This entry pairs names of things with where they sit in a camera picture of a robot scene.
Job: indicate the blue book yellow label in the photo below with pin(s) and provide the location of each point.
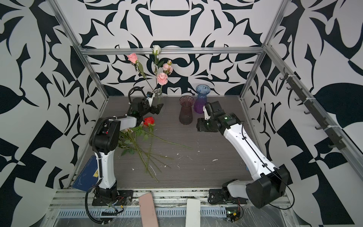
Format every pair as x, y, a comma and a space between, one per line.
88, 177

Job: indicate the pink spray roses stem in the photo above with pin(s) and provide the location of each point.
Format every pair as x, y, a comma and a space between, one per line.
167, 70

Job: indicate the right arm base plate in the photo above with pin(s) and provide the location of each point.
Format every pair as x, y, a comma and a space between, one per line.
217, 196

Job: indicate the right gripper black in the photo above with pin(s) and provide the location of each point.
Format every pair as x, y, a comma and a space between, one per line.
201, 126

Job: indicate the aluminium frame rail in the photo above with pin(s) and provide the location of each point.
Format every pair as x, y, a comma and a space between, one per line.
175, 50

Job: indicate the dark red glass vase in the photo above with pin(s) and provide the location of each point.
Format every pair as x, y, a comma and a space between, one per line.
186, 115

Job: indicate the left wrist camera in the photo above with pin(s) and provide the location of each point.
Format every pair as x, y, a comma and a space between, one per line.
149, 97

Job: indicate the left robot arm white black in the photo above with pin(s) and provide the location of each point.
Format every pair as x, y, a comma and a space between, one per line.
104, 140

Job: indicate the pink flat paddle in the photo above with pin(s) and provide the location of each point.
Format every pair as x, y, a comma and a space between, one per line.
148, 211

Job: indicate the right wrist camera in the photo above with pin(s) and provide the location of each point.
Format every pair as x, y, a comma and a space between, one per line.
207, 112

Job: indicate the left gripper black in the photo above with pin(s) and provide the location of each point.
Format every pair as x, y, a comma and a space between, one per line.
158, 109

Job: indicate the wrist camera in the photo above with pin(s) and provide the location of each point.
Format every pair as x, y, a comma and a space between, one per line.
149, 97
207, 112

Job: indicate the pink rose single stem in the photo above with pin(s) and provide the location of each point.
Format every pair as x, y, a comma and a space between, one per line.
138, 67

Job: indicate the white rose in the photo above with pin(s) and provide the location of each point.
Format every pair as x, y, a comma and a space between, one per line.
156, 50

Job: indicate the clear glass vase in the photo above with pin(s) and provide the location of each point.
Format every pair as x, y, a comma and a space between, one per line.
158, 97

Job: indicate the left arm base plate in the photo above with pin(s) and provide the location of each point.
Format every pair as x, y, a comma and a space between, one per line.
123, 197

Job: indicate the blue purple glass vase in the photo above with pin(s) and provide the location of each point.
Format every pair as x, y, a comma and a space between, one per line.
202, 91

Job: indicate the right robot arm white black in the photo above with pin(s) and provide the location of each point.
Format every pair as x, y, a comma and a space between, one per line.
268, 183

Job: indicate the small circuit board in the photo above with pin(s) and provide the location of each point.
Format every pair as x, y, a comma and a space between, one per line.
233, 214

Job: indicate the white flat paddle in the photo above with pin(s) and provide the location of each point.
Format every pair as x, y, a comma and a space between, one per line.
193, 210

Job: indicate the wall hook rack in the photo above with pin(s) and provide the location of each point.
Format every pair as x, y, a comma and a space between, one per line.
316, 110

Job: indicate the red rose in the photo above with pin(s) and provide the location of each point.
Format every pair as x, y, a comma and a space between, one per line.
149, 123

